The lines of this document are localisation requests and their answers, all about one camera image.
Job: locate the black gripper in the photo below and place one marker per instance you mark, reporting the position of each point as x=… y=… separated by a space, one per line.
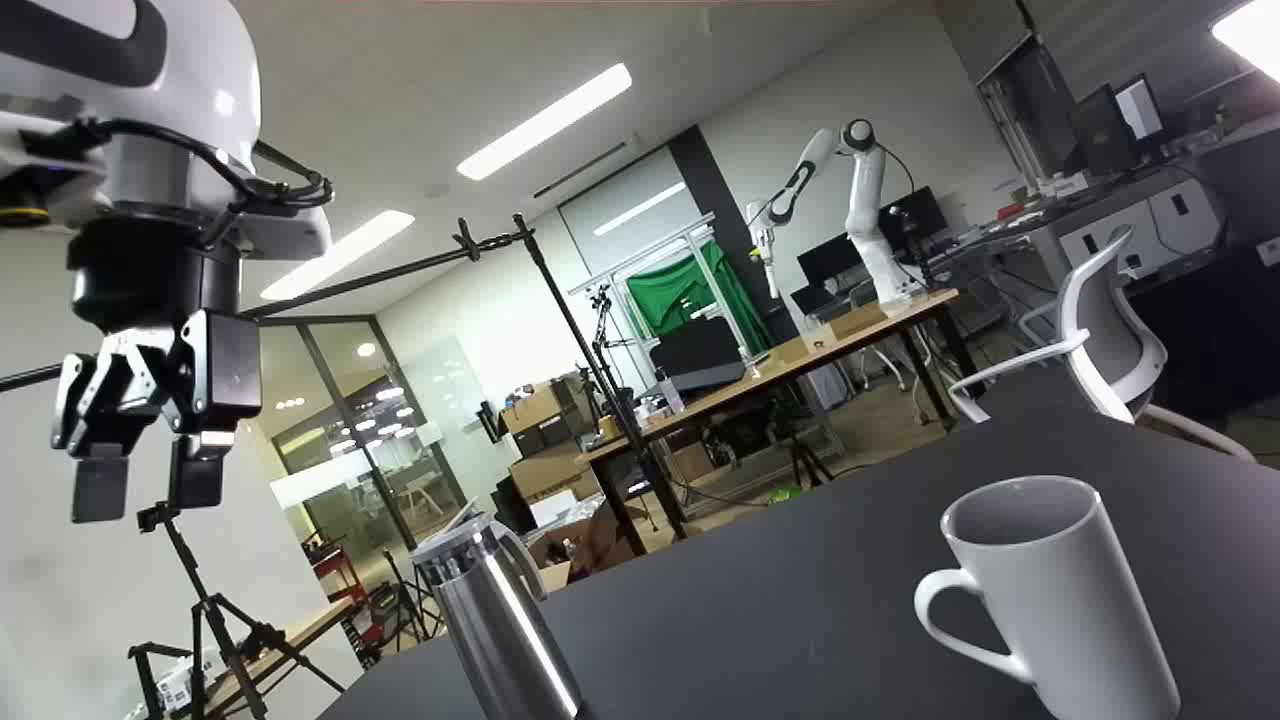
x=135 y=273

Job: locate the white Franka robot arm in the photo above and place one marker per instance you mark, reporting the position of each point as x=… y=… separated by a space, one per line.
x=162 y=67

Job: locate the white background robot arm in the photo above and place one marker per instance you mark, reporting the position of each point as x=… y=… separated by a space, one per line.
x=871 y=214

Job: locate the stainless steel bottle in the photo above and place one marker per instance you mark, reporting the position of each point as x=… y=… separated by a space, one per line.
x=500 y=625

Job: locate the short ceiling light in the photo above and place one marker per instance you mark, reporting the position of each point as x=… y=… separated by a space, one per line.
x=340 y=255

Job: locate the black boom pole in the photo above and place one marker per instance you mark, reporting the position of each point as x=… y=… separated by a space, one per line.
x=385 y=273

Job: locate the cardboard box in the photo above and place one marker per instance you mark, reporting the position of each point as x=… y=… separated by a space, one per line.
x=545 y=414
x=552 y=483

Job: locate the black stand pole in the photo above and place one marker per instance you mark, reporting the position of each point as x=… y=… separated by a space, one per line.
x=603 y=380

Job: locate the long ceiling light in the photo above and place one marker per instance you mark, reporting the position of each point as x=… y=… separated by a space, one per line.
x=545 y=122

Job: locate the green screen cloth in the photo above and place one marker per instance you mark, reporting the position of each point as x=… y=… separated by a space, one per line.
x=683 y=295

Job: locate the black box on table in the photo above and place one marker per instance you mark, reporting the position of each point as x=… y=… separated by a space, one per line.
x=699 y=355

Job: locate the long wooden table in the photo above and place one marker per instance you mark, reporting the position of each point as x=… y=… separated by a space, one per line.
x=784 y=364

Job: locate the black computer monitor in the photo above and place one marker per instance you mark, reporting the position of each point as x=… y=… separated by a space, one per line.
x=831 y=273

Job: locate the black equipment box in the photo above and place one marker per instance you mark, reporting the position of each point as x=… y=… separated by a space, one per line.
x=913 y=222

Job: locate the white ceramic mug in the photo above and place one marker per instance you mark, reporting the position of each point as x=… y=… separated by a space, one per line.
x=1060 y=615

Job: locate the white office chair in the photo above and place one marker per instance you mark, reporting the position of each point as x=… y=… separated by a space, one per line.
x=1113 y=342

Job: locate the white cabinet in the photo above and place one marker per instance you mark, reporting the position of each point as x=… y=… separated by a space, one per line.
x=1147 y=226

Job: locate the lit monitor screen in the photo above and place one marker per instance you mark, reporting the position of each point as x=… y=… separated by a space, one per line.
x=1142 y=111

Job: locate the square ceiling light panel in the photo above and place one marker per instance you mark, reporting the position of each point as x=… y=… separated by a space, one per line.
x=1258 y=35

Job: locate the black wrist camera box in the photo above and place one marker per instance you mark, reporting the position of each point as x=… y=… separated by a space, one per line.
x=221 y=364

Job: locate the black tripod with camera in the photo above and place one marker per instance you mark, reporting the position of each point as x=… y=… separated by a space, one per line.
x=207 y=625

